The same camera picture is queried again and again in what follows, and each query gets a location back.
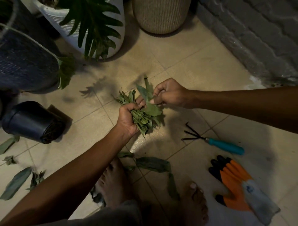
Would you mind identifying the person's left hand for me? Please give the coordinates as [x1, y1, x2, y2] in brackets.
[115, 95, 147, 138]

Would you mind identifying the person's right hand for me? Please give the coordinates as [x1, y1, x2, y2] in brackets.
[149, 78, 194, 110]

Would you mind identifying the person's left forearm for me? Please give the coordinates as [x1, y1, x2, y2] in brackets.
[0, 125, 135, 224]

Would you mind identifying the person's right forearm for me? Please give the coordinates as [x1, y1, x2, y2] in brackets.
[186, 86, 298, 134]

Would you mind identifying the person's left foot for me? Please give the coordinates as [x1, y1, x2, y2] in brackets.
[97, 158, 133, 209]

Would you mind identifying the person's grey shirt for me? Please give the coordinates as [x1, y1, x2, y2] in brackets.
[39, 200, 145, 226]

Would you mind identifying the beige ribbed plant pot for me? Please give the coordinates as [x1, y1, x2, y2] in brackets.
[132, 0, 192, 35]

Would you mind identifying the small black plastic pot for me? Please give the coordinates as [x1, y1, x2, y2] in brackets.
[1, 101, 66, 144]

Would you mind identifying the orange black work glove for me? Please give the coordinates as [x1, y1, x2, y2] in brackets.
[208, 155, 281, 226]

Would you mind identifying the dark blue round pot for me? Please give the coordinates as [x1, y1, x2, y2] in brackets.
[0, 0, 61, 92]

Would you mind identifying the white round plant pot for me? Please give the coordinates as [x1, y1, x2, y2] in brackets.
[35, 0, 125, 60]

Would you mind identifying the teal handled hand rake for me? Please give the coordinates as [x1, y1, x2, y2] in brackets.
[181, 122, 245, 156]

